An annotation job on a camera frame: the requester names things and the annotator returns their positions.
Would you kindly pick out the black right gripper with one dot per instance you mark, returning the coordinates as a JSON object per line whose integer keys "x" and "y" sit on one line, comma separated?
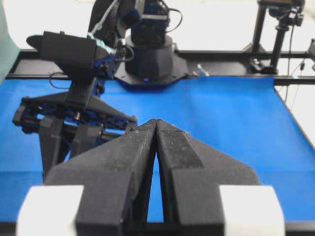
{"x": 116, "y": 176}

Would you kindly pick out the blue table mat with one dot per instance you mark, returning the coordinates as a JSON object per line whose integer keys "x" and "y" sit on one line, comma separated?
{"x": 242, "y": 117}

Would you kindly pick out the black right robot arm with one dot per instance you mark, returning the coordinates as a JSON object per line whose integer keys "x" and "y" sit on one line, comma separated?
{"x": 135, "y": 31}

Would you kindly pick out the teal backdrop curtain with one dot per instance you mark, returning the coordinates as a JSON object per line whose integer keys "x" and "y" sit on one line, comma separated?
{"x": 8, "y": 49}

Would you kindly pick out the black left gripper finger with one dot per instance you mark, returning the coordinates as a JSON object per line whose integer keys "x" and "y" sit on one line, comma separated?
{"x": 191, "y": 173}

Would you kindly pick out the black aluminium table frame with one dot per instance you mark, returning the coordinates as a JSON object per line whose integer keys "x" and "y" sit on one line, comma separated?
{"x": 215, "y": 63}

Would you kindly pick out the black camera stand post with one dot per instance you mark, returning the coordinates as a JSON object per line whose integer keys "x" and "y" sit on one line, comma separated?
{"x": 288, "y": 13}

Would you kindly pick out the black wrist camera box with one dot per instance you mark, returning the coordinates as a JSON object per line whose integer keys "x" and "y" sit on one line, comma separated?
{"x": 80, "y": 58}

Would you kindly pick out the black vertical frame post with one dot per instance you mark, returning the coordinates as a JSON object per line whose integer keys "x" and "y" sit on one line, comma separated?
{"x": 255, "y": 46}

